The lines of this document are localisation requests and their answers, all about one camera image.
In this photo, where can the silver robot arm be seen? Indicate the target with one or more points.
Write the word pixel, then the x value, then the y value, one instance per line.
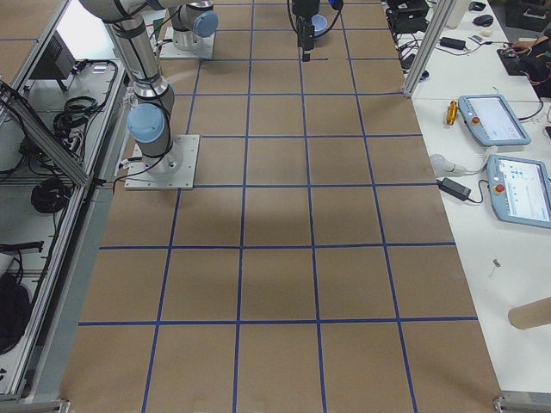
pixel 192 23
pixel 149 121

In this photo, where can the aluminium frame post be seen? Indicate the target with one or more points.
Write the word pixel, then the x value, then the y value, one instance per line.
pixel 440 17

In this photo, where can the cardboard tube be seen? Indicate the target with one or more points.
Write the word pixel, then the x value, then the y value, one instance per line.
pixel 531 315

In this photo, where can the far teach pendant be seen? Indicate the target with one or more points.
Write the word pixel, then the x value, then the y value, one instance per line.
pixel 491 121

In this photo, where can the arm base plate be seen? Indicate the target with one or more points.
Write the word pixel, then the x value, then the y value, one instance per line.
pixel 175 170
pixel 204 47

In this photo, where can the black power adapter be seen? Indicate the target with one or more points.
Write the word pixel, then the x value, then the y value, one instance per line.
pixel 454 188

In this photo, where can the yellow tool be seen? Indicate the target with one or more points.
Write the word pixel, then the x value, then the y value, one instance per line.
pixel 451 113

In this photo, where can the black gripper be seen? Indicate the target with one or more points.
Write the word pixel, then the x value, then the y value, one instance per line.
pixel 300 9

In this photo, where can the black computer mouse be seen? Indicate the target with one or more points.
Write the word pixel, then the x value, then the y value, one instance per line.
pixel 483 21

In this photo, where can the black control box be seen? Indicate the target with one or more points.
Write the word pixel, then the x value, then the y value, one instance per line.
pixel 55 63

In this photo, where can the blue bowl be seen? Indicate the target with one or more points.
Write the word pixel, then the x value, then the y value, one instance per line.
pixel 320 24

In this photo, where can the near teach pendant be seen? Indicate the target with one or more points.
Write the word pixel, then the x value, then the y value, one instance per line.
pixel 519 190

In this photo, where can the teach pendant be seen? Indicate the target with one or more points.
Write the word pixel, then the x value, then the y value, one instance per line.
pixel 519 190
pixel 491 121

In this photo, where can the white light bulb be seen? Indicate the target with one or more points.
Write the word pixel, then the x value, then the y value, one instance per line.
pixel 442 167

